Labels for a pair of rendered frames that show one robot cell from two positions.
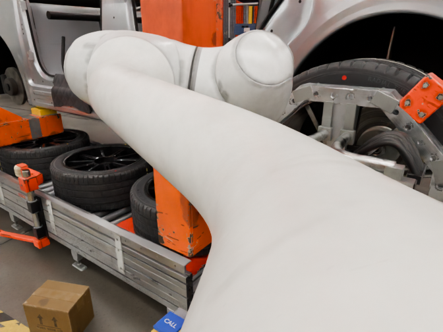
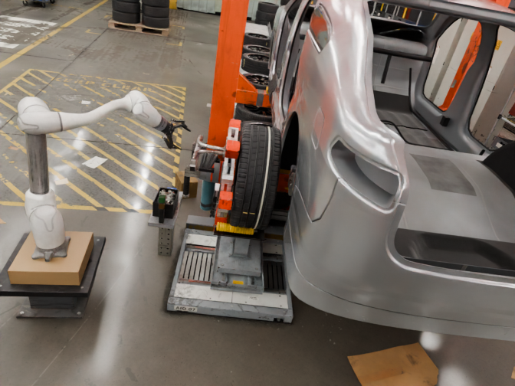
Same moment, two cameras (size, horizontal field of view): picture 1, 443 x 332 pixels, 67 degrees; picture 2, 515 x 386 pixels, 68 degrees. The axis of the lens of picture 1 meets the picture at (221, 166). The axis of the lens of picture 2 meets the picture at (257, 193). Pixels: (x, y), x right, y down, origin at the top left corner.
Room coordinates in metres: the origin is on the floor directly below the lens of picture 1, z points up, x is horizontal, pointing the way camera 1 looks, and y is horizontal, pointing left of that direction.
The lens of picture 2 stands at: (-0.39, -2.05, 2.05)
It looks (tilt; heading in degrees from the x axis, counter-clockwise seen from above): 31 degrees down; 48
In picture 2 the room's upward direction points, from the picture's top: 11 degrees clockwise
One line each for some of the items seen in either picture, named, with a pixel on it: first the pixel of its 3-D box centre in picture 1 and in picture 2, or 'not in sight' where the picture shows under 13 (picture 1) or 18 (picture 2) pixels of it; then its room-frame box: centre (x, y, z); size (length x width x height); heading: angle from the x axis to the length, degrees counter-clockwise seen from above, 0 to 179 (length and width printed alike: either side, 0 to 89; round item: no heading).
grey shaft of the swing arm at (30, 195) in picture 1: (34, 209); not in sight; (1.75, 1.09, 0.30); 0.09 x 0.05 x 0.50; 54
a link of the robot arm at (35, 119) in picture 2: not in sight; (37, 122); (-0.10, -0.01, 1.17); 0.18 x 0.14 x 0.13; 179
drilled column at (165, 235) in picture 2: not in sight; (166, 230); (0.65, 0.03, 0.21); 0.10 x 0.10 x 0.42; 54
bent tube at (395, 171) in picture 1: (369, 136); (209, 152); (0.72, -0.33, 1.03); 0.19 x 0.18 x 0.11; 144
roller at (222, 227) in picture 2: not in sight; (235, 228); (0.89, -0.48, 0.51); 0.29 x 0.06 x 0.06; 144
